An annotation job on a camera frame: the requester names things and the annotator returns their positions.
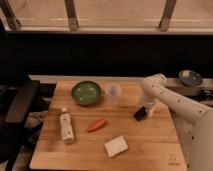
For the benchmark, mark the black office chair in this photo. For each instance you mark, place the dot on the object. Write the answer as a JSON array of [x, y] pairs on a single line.
[[14, 134]]

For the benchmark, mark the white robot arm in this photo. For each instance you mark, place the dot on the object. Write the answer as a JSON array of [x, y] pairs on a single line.
[[198, 114]]

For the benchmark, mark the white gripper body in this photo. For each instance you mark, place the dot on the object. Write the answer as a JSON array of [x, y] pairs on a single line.
[[148, 104]]

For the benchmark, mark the white bottle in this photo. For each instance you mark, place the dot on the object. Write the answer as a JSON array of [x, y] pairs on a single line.
[[67, 134]]

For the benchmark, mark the clear plastic cup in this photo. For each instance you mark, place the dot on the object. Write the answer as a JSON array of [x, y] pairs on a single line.
[[113, 92]]

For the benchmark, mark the white sponge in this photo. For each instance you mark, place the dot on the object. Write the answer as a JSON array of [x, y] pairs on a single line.
[[116, 146]]

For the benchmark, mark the wooden cutting board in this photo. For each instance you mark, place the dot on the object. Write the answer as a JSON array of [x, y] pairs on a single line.
[[153, 144]]

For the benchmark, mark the blue tape roll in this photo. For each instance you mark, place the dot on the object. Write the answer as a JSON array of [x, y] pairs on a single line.
[[190, 78]]

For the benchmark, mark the orange carrot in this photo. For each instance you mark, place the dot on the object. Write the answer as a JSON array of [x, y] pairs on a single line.
[[97, 125]]

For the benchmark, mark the black eraser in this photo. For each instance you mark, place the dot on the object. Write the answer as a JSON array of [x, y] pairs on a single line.
[[140, 114]]

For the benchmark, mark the green bowl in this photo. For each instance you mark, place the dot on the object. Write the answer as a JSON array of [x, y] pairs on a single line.
[[86, 93]]

